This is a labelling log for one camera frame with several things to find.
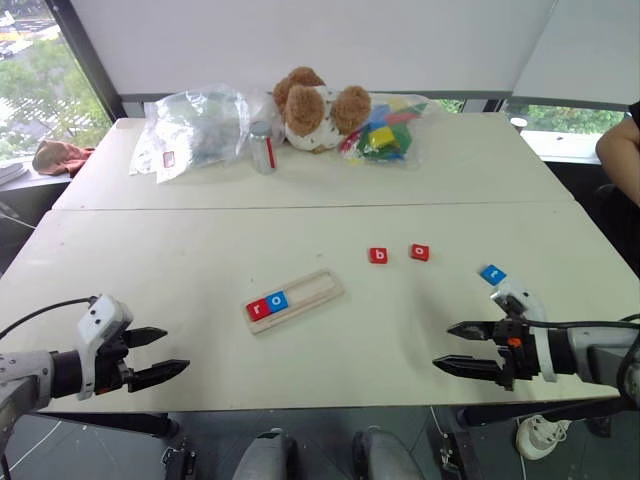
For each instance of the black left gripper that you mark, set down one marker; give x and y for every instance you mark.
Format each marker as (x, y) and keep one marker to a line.
(112, 365)

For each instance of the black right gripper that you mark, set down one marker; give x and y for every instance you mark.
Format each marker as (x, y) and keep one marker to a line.
(517, 355)

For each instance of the blue object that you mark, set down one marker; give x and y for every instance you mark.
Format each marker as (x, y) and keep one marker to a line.
(493, 274)

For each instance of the red letter tile o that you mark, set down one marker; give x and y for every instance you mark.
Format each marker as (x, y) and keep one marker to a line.
(421, 251)

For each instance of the red letter tile b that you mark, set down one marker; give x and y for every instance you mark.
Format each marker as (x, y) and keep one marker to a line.
(379, 255)

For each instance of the wooden letter tray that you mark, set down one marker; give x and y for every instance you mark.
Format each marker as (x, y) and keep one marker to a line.
(312, 292)

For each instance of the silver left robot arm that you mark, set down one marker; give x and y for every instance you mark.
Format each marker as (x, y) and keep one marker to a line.
(30, 372)

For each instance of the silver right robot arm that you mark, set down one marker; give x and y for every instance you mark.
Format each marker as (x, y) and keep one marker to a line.
(600, 355)

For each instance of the red r letter block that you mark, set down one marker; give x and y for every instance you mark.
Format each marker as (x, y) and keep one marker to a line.
(259, 310)

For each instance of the blue o letter block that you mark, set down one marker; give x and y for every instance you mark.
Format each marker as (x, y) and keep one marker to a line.
(277, 301)

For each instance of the bag of colourful blocks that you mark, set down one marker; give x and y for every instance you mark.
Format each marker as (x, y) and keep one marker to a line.
(385, 132)

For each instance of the white shoe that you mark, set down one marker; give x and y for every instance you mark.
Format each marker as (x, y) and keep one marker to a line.
(537, 437)

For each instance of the grey rounded shape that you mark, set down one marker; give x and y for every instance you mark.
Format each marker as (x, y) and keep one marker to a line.
(387, 457)
(262, 457)

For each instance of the pink cloth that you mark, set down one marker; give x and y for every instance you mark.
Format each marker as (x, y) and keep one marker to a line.
(57, 157)

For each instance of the clear plastic bag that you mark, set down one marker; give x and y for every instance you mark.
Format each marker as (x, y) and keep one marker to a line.
(195, 130)

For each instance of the clear jar with red label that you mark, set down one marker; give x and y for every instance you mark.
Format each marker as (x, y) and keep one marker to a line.
(262, 147)

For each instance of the brown and white plush toy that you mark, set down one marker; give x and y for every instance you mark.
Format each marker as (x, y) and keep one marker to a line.
(310, 112)

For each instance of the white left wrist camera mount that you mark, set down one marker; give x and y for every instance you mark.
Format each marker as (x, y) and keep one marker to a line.
(102, 315)

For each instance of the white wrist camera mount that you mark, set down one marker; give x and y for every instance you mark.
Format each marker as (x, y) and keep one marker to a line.
(102, 315)
(520, 294)

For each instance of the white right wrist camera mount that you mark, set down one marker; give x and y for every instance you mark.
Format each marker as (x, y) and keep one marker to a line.
(520, 294)

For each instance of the black table frame bar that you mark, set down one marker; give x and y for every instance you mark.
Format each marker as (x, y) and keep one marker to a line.
(110, 422)
(545, 410)

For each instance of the black metal bracket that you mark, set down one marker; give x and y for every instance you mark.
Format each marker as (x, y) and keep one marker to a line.
(178, 465)
(457, 457)

